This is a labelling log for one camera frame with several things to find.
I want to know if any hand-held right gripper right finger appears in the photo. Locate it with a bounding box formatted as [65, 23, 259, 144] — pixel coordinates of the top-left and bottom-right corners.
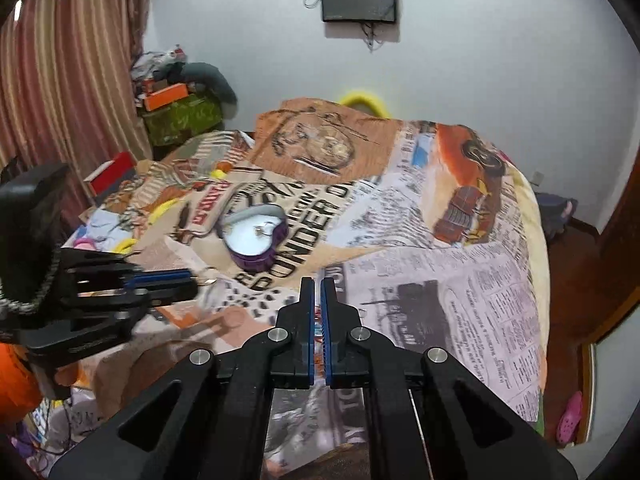
[320, 276, 577, 480]

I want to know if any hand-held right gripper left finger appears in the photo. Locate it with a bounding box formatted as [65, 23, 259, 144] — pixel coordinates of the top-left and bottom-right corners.
[47, 276, 316, 480]

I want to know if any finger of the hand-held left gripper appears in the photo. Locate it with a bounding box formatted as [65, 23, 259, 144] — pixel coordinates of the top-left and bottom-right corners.
[125, 268, 199, 287]
[142, 281, 201, 307]

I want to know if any purple heart-shaped jewelry box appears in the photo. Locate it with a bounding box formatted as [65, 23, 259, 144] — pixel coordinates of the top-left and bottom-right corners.
[221, 204, 289, 274]

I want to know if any orange cloth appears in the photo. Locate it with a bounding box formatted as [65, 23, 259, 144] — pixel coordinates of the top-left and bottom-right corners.
[0, 342, 46, 428]

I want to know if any red and white box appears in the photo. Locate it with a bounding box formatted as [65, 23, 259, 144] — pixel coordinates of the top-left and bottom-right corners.
[81, 152, 139, 197]

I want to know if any newspaper print blanket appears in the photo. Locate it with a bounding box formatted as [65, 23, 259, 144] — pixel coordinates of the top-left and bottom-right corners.
[65, 97, 551, 466]

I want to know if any green patterned box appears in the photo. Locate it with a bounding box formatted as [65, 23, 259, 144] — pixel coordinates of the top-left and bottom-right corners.
[141, 92, 224, 147]

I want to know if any orange box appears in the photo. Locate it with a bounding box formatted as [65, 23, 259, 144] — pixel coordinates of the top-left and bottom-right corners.
[143, 84, 191, 112]

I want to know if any striped red curtain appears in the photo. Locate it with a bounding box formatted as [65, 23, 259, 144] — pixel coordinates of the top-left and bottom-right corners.
[0, 0, 166, 216]

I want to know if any pink sandal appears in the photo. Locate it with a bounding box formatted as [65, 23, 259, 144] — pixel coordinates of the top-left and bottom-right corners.
[556, 391, 584, 447]

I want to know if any dark blue bag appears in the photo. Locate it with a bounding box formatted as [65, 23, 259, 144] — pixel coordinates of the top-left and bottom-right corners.
[539, 194, 579, 242]

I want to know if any braided grey cord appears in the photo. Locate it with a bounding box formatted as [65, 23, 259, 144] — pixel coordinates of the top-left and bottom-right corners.
[0, 247, 63, 317]

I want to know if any yellow foam ring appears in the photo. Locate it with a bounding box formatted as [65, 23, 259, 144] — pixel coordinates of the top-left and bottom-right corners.
[339, 89, 392, 120]

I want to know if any wooden door frame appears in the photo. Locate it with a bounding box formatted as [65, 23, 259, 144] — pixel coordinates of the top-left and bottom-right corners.
[575, 125, 640, 461]

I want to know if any black monitor cable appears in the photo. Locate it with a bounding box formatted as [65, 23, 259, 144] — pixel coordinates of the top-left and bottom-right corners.
[361, 21, 388, 53]

